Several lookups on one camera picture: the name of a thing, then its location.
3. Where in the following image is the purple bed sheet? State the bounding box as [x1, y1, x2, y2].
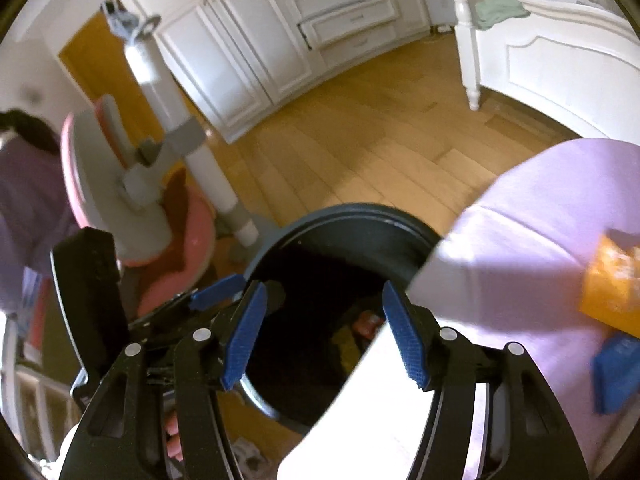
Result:
[277, 139, 639, 479]

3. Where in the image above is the green cloth on bed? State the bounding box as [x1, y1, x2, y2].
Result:
[475, 0, 530, 30]

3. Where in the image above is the white bed frame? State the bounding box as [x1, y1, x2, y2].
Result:
[454, 0, 639, 143]

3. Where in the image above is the left hand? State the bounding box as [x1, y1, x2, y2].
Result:
[164, 411, 183, 462]

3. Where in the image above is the pink grey desk chair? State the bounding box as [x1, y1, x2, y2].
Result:
[61, 94, 216, 318]

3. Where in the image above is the black round trash bin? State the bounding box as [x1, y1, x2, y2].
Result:
[241, 203, 440, 434]

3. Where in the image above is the person in purple top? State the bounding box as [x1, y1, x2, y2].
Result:
[1, 108, 78, 334]

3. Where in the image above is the white wardrobe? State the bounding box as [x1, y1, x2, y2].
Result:
[119, 0, 431, 142]

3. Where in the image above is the white grey pole stand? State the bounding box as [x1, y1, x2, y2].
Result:
[101, 0, 260, 249]

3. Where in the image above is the blue packet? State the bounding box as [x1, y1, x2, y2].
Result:
[592, 333, 639, 415]

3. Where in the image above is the orange wooden door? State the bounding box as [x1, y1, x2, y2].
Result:
[58, 12, 163, 145]

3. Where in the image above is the orange snack wrapper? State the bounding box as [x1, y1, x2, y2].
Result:
[579, 235, 640, 338]

